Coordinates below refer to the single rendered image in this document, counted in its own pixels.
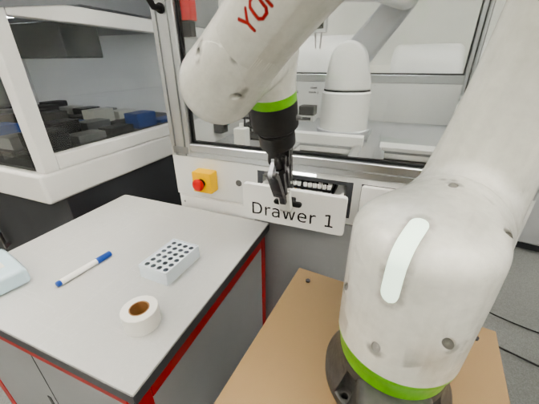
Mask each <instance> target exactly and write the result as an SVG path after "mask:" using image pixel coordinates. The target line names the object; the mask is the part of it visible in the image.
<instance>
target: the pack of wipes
mask: <svg viewBox="0 0 539 404"><path fill-rule="evenodd" d="M29 281H30V275H29V273H28V272H27V270H26V268H25V267H24V266H23V265H22V264H21V263H20V262H19V261H17V260H16V259H15V258H14V257H13V256H12V255H10V254H9V253H8V252H7V251H6V250H5V249H0V296H1V295H3V294H5V293H8V292H9V291H11V290H13V289H16V288H17V287H19V286H21V285H24V284H26V283H27V282H29Z"/></svg>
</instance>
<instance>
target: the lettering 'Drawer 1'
mask: <svg viewBox="0 0 539 404"><path fill-rule="evenodd" d="M253 203H255V204H259V203H257V202H253V201H252V206H253V213H257V214H258V213H261V211H262V206H261V205H260V204H259V205H260V208H261V210H260V212H255V211H254V204H253ZM274 209H276V210H278V209H277V208H273V210H274ZM274 213H278V215H277V216H274ZM283 214H284V217H285V219H287V216H288V214H290V212H287V214H285V212H283ZM294 214H295V212H294V213H293V215H292V218H291V215H290V220H293V218H294ZM301 214H302V215H304V216H305V217H301V216H300V215H301ZM272 216H273V217H278V218H280V212H279V210H278V212H272ZM325 216H328V217H329V218H328V225H325V227H328V228H333V227H332V226H330V215H325ZM299 218H303V219H306V215H305V214H304V213H299V214H298V221H300V220H299ZM300 222H302V223H305V221H300Z"/></svg>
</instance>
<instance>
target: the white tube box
mask: <svg viewBox="0 0 539 404"><path fill-rule="evenodd" d="M199 257H200V252H199V246H198V245H196V244H191V243H188V242H185V241H182V240H177V239H172V240H170V241H169V242H168V243H167V244H165V245H164V246H163V247H161V248H160V249H158V250H157V251H156V252H154V253H153V254H152V255H151V256H150V257H148V258H147V259H145V260H144V261H142V262H141V263H140V264H139V268H140V274H141V276H142V277H143V278H146V279H149V280H151V281H155V282H157V283H160V284H162V285H166V286H169V285H170V284H171V283H173V282H174V280H175V279H177V278H178V277H179V276H180V275H181V274H182V273H183V272H184V271H185V270H186V269H187V268H188V267H189V266H191V265H192V264H193V263H194V262H195V261H196V260H197V259H198V258H199Z"/></svg>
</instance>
